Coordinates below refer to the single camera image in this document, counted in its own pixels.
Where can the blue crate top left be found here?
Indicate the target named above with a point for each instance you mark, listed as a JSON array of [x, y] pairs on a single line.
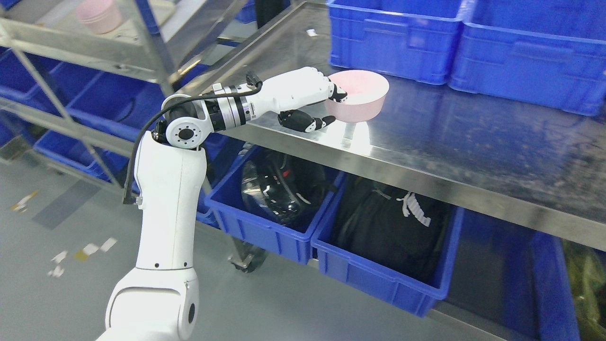
[[412, 39]]

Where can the stacked pink bowls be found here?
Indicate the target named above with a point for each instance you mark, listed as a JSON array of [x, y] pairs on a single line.
[[99, 16]]

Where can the blue bin lower right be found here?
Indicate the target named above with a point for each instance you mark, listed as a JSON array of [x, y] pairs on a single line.
[[555, 308]]

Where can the blue crate top middle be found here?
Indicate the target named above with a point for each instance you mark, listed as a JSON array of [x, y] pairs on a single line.
[[545, 52]]

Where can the steel shelf rack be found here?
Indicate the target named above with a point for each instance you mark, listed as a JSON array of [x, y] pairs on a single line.
[[92, 91]]

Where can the blue bin with helmet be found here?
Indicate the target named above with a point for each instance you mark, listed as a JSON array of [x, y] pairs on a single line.
[[294, 244]]

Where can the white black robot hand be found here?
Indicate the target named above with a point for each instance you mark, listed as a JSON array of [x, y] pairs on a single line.
[[287, 93]]

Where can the pink ikea bowl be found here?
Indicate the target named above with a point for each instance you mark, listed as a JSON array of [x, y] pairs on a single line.
[[366, 93]]

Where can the green cloth item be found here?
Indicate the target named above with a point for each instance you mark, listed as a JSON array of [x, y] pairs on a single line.
[[586, 271]]

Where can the stainless steel table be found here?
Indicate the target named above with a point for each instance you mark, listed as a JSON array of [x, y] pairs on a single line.
[[534, 166]]

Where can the black puma bag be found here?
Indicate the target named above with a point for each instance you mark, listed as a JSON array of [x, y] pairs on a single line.
[[393, 227]]

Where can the blue bin with bag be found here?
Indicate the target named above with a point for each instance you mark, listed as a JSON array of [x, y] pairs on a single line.
[[404, 292]]

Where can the blue crate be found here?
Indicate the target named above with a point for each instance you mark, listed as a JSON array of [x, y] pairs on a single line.
[[545, 52], [412, 39]]

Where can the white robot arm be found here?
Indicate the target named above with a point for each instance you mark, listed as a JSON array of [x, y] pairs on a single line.
[[158, 300]]

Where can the black helmet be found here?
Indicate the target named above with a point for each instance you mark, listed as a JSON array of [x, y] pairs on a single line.
[[283, 188]]

